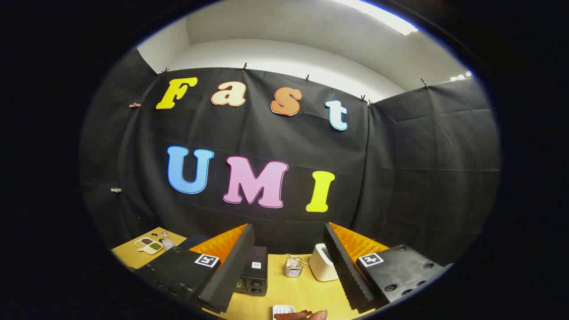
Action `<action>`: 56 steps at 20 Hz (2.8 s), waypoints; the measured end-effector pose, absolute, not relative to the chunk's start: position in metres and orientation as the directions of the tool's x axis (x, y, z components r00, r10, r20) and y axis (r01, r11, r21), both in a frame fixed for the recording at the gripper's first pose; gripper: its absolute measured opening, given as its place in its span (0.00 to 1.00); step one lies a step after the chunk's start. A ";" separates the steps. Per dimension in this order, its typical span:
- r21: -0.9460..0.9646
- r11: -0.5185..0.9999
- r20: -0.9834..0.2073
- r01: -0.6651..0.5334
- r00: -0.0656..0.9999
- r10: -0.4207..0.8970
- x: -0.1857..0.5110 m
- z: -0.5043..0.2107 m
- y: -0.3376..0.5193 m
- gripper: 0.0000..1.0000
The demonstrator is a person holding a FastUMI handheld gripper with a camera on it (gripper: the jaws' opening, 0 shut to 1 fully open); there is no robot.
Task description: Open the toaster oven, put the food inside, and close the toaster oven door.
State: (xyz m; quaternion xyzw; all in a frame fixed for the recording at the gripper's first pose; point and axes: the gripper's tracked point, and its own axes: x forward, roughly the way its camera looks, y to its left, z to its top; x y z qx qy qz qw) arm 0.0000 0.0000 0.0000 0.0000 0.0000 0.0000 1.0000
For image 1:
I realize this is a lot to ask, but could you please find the white sectioned spice dish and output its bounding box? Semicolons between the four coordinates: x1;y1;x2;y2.
135;237;164;255

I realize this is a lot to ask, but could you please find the black toaster oven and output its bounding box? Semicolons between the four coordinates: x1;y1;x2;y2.
178;234;268;297

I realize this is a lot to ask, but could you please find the white rectangular dish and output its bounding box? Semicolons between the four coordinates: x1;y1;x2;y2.
272;304;296;320

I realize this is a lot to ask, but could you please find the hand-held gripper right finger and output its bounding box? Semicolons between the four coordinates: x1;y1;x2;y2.
323;222;454;312

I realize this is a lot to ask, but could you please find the wire basket holder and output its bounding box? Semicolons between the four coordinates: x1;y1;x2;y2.
284;255;305;278

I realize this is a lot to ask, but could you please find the brown meat slice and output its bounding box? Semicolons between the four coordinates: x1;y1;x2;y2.
273;310;314;320

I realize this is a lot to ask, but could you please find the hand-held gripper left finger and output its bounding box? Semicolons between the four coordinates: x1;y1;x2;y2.
135;224;255;314

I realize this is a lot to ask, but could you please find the white toaster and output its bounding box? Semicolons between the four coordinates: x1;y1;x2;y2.
309;243;339;282

